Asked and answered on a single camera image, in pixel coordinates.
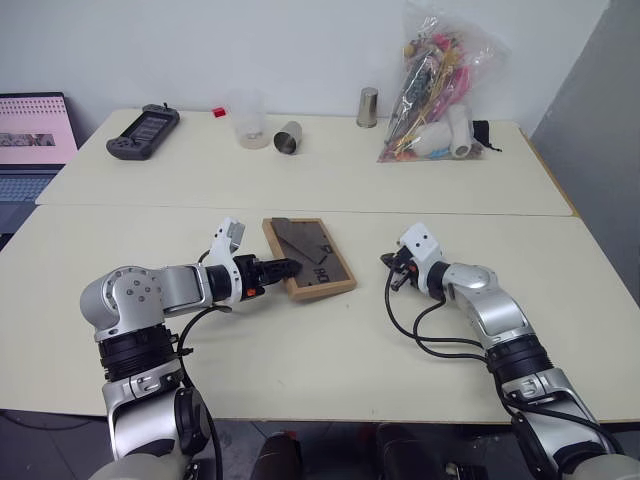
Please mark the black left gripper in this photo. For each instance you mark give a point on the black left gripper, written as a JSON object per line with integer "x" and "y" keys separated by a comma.
{"x": 250, "y": 277}

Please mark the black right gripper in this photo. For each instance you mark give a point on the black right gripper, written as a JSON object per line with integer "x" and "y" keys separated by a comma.
{"x": 406, "y": 270}

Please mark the wooden picture frame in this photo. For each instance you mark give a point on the wooden picture frame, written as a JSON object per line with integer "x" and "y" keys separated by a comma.
{"x": 332, "y": 275}

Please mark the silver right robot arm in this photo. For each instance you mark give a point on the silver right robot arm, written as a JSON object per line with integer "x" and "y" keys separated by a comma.
{"x": 495, "y": 305}

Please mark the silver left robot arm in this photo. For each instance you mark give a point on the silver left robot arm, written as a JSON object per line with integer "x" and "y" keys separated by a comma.
{"x": 140, "y": 292}

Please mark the wide steel cup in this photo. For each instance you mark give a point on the wide steel cup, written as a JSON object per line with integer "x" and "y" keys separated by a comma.
{"x": 287, "y": 140}

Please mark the clear plastic cup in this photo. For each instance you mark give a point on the clear plastic cup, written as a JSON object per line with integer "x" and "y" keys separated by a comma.
{"x": 248, "y": 120}

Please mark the tall steel cup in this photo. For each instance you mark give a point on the tall steel cup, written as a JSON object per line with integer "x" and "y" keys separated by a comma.
{"x": 367, "y": 107}

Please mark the small red block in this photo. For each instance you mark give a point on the small red block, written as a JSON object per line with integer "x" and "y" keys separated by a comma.
{"x": 219, "y": 112}

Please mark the clear bag of artificial flowers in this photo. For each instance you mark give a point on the clear bag of artificial flowers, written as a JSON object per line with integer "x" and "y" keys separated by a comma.
{"x": 430, "y": 100}

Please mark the black rounded shape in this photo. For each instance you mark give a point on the black rounded shape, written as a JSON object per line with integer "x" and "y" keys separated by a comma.
{"x": 405, "y": 452}

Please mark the dark brown rounded shape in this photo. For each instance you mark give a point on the dark brown rounded shape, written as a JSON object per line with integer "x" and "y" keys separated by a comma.
{"x": 279, "y": 457}

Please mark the black handheld game controller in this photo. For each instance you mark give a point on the black handheld game controller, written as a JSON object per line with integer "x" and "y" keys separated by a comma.
{"x": 145, "y": 131}

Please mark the laptop with pink screen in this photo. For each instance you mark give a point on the laptop with pink screen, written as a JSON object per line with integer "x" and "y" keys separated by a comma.
{"x": 30, "y": 130}

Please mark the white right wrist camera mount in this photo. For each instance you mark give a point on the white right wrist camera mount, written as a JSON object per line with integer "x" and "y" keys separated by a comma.
{"x": 422, "y": 247}

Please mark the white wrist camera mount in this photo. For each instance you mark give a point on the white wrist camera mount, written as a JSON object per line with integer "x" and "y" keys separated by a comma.
{"x": 422, "y": 247}
{"x": 225, "y": 250}

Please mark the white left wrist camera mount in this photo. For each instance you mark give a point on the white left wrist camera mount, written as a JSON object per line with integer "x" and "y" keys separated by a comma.
{"x": 225, "y": 250}

